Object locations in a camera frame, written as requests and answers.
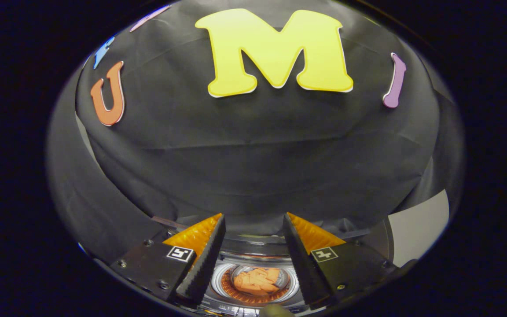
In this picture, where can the orange polo shirt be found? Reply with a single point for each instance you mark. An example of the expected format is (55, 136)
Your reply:
(258, 281)

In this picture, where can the black backdrop cloth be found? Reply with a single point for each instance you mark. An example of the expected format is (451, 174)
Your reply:
(258, 154)

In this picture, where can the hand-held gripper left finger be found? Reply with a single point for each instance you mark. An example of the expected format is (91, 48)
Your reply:
(205, 264)

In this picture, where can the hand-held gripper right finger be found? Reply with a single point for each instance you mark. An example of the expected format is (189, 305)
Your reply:
(302, 264)

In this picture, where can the dark glass washing machine lid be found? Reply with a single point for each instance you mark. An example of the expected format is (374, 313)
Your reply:
(253, 242)

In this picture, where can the grey cabinet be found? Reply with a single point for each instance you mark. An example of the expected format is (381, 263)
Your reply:
(420, 224)

